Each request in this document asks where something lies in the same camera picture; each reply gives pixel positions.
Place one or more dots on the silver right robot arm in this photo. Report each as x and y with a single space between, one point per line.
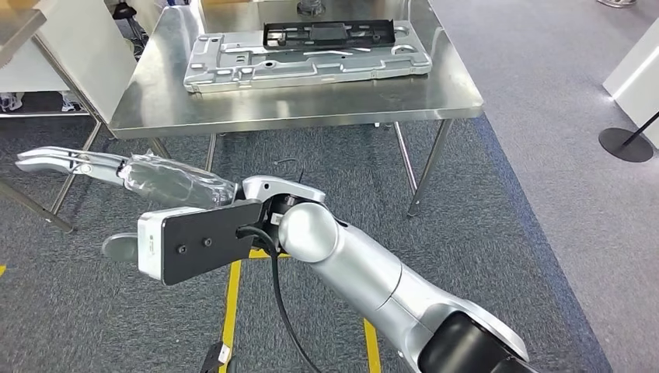
360 273

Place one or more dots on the small black white robot part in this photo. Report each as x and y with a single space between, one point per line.
216 356

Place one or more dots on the chrome stanchion post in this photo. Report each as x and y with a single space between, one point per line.
615 3

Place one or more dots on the stainless steel workbench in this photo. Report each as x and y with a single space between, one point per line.
309 108

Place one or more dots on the black chair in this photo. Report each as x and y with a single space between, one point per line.
129 15

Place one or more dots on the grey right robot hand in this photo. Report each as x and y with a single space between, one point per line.
170 183

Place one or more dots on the yellow floor tape square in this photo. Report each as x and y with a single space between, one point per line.
230 309

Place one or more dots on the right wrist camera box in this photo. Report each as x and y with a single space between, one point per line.
206 242

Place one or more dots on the stamped grey metal panel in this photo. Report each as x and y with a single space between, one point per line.
309 69

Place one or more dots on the white board panel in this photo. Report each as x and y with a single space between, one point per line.
87 56

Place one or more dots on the black plastic car part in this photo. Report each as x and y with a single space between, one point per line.
329 35

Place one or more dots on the steel side table frame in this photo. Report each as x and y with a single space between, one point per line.
20 31

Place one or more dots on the black stanchion post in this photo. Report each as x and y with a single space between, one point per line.
623 145

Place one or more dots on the white display counter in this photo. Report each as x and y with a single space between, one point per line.
638 77

